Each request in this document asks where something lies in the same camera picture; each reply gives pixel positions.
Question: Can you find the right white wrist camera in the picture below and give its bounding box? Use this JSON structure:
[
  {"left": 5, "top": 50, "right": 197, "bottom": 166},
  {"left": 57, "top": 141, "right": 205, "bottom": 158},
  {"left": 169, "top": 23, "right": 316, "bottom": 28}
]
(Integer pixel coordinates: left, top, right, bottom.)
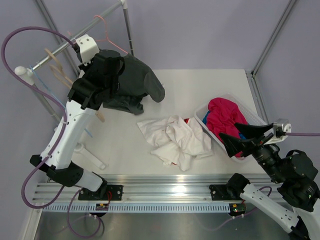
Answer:
[{"left": 266, "top": 118, "right": 292, "bottom": 145}]

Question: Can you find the pink wire hanger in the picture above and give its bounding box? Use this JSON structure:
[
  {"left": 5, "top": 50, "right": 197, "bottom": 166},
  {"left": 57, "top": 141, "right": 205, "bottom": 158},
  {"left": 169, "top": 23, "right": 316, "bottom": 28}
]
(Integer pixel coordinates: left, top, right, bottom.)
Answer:
[{"left": 93, "top": 14, "right": 130, "bottom": 55}]

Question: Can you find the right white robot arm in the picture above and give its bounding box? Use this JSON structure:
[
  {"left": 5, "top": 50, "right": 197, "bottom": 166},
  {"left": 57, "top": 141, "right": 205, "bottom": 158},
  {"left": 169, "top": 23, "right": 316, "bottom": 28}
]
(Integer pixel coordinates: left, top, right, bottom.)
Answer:
[{"left": 209, "top": 119, "right": 320, "bottom": 240}]

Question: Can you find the white slotted cable duct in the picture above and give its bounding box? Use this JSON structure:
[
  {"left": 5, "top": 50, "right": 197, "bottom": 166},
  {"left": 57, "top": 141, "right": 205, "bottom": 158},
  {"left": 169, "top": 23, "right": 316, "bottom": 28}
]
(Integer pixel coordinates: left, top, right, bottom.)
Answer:
[{"left": 43, "top": 202, "right": 231, "bottom": 213}]

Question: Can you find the magenta cloth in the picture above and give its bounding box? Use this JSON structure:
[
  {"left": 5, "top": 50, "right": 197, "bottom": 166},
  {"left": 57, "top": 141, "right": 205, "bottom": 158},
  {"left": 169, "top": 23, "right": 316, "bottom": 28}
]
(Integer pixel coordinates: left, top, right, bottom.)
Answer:
[{"left": 205, "top": 97, "right": 248, "bottom": 143}]

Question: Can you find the blue wire hanger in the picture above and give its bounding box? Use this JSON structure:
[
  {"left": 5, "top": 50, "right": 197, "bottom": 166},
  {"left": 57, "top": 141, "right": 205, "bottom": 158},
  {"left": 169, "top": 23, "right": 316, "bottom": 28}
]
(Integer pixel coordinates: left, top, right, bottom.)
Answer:
[{"left": 28, "top": 65, "right": 93, "bottom": 138}]

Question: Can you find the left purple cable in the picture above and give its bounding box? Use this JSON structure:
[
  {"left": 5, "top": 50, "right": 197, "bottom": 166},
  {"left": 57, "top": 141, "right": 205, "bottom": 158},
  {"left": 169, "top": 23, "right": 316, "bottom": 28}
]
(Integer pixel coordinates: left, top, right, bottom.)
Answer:
[{"left": 0, "top": 26, "right": 106, "bottom": 238}]

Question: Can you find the silver clothes rack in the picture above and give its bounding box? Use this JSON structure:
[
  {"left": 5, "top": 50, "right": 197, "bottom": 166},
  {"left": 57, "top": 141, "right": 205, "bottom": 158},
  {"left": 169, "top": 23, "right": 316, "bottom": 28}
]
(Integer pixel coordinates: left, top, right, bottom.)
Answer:
[{"left": 13, "top": 0, "right": 135, "bottom": 171}]

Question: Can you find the white Coca-Cola t-shirt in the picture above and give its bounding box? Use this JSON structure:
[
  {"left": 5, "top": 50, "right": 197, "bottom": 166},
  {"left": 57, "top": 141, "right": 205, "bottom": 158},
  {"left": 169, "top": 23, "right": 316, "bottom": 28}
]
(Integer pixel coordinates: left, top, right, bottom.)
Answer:
[{"left": 137, "top": 115, "right": 213, "bottom": 172}]

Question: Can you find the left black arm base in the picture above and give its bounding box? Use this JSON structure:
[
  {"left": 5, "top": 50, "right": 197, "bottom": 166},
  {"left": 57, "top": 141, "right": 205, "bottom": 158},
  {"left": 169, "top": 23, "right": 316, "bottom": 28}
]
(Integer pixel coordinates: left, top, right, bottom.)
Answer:
[{"left": 78, "top": 183, "right": 123, "bottom": 201}]

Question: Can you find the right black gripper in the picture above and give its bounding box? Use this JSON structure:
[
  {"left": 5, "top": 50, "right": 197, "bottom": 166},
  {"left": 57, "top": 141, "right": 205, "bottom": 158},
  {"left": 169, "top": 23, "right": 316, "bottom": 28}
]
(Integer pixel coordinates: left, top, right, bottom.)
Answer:
[{"left": 218, "top": 121, "right": 286, "bottom": 182}]

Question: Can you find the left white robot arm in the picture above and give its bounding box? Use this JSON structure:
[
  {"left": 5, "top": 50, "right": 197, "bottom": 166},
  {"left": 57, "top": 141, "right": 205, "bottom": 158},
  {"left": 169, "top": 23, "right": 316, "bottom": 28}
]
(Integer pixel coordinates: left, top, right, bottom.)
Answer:
[{"left": 30, "top": 50, "right": 125, "bottom": 200}]

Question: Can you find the dark grey t-shirt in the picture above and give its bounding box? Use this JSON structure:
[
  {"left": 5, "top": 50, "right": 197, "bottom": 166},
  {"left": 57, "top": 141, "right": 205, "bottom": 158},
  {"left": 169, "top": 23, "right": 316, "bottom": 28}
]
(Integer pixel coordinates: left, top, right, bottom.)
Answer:
[{"left": 102, "top": 54, "right": 166, "bottom": 115}]

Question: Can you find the beige wooden hanger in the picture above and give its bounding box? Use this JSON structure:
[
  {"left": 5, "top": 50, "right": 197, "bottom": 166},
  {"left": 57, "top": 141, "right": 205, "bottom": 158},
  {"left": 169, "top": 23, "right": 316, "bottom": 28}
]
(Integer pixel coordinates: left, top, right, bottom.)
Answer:
[{"left": 44, "top": 48, "right": 105, "bottom": 123}]

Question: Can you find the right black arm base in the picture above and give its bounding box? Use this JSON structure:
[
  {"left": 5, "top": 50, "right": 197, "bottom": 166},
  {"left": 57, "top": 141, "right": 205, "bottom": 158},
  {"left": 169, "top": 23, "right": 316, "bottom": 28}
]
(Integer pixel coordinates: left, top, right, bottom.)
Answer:
[{"left": 208, "top": 184, "right": 244, "bottom": 201}]

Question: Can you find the aluminium mounting rail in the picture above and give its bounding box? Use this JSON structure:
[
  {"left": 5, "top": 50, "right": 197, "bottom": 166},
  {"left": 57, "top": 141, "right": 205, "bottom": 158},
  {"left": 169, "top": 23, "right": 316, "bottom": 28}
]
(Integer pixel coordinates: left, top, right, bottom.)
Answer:
[{"left": 31, "top": 173, "right": 285, "bottom": 204}]

